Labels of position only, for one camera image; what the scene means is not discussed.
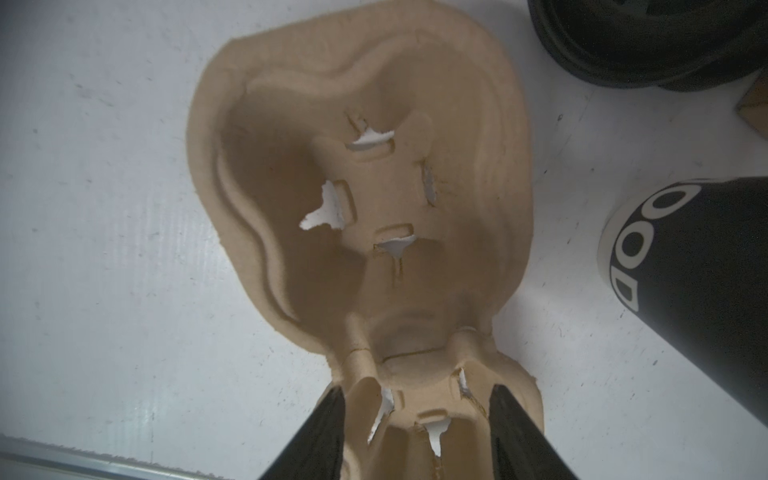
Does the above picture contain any stack of black cup lids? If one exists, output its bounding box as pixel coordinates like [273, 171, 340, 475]
[528, 1, 767, 92]

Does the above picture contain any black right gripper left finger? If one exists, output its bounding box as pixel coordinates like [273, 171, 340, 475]
[261, 386, 346, 480]

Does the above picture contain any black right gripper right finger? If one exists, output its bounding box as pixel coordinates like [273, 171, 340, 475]
[489, 384, 577, 480]

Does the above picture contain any brown pulp cup carrier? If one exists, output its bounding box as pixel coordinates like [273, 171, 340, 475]
[186, 1, 543, 479]

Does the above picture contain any brown cardboard box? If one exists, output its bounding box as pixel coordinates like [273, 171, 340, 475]
[736, 69, 768, 139]

